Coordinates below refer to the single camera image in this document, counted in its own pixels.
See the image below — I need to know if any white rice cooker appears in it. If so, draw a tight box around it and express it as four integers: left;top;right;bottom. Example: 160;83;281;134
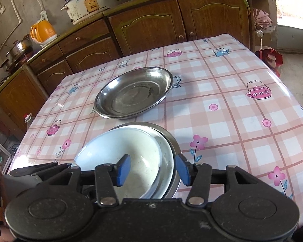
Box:
61;0;104;26

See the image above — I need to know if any red induction cooker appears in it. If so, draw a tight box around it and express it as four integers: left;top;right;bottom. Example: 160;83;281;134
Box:
5;52;37;67

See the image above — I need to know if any wooden corner cabinet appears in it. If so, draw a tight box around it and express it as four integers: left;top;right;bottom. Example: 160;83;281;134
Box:
0;63;49;142

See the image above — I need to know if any orange electric kettle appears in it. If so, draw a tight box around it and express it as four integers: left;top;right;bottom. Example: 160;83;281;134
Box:
30;18;58;47

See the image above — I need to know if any pink cloth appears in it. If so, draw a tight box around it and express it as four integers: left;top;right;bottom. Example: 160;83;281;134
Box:
252;8;274;31

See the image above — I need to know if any small steel bowl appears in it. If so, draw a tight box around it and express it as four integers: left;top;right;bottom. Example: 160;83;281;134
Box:
108;122;181;199

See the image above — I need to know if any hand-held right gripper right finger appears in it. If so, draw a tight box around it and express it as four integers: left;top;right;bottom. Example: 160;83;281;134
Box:
175;153;252;207

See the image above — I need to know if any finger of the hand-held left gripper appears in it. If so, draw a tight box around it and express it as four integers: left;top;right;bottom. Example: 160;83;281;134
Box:
9;162;75;177

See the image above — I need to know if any white wall pipe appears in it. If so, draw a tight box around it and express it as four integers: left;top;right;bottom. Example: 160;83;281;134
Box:
0;0;22;54

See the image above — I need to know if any steel cooking pot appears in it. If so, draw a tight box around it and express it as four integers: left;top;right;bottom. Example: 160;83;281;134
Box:
6;36;33;62

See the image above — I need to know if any wooden drawer cabinet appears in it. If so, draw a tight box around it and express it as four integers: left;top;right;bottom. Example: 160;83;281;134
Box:
27;11;124;96

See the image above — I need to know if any red bag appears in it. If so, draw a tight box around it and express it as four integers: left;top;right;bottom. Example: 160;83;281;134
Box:
255;49;283;75

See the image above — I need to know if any glass door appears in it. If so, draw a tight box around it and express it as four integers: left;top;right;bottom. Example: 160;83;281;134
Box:
273;0;303;54

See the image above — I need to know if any pink checked tablecloth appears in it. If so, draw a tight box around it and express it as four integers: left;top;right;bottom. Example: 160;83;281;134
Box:
9;33;303;232

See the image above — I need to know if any white ceramic bowl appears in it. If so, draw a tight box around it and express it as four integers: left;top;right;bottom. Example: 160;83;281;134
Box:
71;127;167;199

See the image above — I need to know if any wooden two-door cabinet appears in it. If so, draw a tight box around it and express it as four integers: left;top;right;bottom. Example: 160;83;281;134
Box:
103;0;251;57

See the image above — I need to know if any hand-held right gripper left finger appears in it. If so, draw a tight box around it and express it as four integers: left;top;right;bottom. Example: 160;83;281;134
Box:
63;154;131;207

